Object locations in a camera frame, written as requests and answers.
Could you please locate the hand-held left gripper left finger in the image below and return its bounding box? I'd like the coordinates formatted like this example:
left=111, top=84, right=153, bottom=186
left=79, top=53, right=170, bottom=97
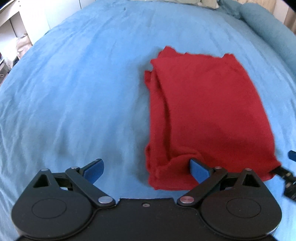
left=32, top=159, right=116, bottom=207

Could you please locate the rolled blue duvet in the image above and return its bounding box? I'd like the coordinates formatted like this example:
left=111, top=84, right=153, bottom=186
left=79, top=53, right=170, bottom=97
left=218, top=0, right=296, bottom=61

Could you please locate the beige curtain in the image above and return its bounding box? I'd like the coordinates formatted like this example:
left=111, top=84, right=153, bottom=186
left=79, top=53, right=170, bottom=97
left=273, top=0, right=295, bottom=29

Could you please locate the bed with blue sheet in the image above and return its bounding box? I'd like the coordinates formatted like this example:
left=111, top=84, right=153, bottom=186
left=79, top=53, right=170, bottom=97
left=0, top=0, right=296, bottom=241

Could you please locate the white shelf unit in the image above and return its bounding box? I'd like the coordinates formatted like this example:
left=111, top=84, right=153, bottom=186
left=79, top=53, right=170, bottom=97
left=0, top=0, right=50, bottom=79

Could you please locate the red knit sweater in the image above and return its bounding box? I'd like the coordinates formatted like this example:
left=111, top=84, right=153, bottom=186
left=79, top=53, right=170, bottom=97
left=144, top=46, right=282, bottom=191

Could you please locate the white cloth bag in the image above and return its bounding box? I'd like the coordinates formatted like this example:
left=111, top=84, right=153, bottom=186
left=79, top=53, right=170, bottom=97
left=16, top=33, right=32, bottom=59

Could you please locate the green pillow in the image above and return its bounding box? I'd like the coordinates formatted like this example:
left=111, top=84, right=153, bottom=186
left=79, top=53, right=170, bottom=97
left=178, top=0, right=218, bottom=9

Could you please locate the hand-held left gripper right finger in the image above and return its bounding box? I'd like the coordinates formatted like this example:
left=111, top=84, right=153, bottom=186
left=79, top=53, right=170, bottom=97
left=177, top=158, right=264, bottom=207

